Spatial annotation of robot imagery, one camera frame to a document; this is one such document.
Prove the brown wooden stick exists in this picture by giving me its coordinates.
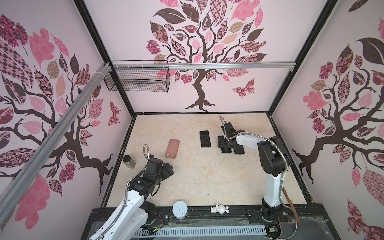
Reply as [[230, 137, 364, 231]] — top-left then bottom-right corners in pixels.
[[283, 188, 301, 226]]

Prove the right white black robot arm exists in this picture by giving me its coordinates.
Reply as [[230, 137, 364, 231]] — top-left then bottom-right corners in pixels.
[[218, 116, 290, 222]]

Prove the white round can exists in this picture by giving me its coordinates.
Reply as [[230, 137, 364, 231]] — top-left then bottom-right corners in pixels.
[[172, 201, 188, 219]]

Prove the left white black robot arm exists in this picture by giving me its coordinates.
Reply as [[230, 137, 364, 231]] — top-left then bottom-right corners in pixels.
[[90, 144, 174, 240]]

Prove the dark cylindrical jar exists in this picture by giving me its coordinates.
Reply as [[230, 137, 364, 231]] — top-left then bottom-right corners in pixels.
[[123, 155, 137, 169]]

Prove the white slotted cable duct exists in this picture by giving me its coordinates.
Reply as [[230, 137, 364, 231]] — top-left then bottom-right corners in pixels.
[[132, 226, 267, 240]]

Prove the white rabbit figurine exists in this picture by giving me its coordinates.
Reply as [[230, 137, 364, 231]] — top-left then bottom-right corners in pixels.
[[211, 204, 230, 215]]

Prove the pink phone case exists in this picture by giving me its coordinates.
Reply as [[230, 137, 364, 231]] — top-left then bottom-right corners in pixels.
[[165, 139, 180, 159]]

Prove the black wire basket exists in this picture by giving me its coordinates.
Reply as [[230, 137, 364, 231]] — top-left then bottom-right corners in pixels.
[[104, 60, 171, 93]]

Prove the black phone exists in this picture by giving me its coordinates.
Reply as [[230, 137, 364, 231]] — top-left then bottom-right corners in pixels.
[[221, 148, 232, 154], [200, 130, 212, 148], [234, 146, 245, 155]]

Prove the aluminium rail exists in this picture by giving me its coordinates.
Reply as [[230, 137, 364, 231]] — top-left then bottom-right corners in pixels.
[[1, 63, 111, 224], [113, 61, 296, 70]]

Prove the left aluminium rail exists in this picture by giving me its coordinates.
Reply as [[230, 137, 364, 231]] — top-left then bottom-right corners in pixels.
[[1, 63, 111, 224]]

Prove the back aluminium rail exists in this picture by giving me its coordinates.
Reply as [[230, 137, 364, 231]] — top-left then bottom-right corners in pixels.
[[113, 61, 296, 70]]

